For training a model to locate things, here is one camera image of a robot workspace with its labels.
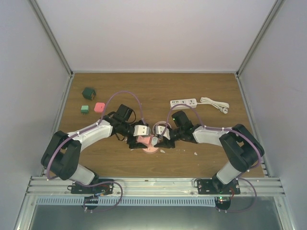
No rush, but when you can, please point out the pink round socket tower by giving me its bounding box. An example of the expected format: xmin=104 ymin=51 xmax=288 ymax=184
xmin=137 ymin=135 xmax=159 ymax=154

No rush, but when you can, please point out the small grey white plug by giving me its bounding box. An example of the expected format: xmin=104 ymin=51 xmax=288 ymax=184
xmin=151 ymin=137 xmax=159 ymax=146

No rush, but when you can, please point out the white power strip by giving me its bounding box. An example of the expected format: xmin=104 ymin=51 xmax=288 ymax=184
xmin=170 ymin=98 xmax=198 ymax=110

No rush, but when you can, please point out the red pink charger plug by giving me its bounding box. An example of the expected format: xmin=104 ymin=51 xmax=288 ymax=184
xmin=94 ymin=102 xmax=106 ymax=114

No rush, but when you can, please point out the white power cord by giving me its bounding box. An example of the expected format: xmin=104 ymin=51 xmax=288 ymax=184
xmin=196 ymin=96 xmax=230 ymax=115

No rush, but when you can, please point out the light green plug adapter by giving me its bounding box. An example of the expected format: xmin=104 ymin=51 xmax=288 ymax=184
xmin=81 ymin=105 xmax=90 ymax=114

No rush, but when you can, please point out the dark green cube plug adapter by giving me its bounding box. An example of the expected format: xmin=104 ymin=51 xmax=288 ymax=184
xmin=82 ymin=87 xmax=96 ymax=101

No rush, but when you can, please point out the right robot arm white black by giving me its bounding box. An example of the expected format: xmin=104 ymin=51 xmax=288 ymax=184
xmin=154 ymin=111 xmax=265 ymax=194

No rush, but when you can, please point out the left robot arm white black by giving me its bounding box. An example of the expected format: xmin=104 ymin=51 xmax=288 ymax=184
xmin=41 ymin=104 xmax=150 ymax=194

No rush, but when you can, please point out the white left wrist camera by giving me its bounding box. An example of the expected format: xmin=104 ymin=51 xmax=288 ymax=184
xmin=133 ymin=125 xmax=151 ymax=137

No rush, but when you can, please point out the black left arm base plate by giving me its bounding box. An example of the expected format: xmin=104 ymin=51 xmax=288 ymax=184
xmin=67 ymin=179 xmax=114 ymax=195

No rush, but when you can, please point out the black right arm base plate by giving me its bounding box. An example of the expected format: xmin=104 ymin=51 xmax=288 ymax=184
xmin=193 ymin=178 xmax=241 ymax=195

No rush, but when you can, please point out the aluminium front rail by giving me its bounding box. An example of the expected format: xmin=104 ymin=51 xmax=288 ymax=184
xmin=26 ymin=177 xmax=285 ymax=197

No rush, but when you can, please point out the slotted grey cable duct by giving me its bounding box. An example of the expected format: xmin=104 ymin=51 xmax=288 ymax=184
xmin=36 ymin=196 xmax=215 ymax=207

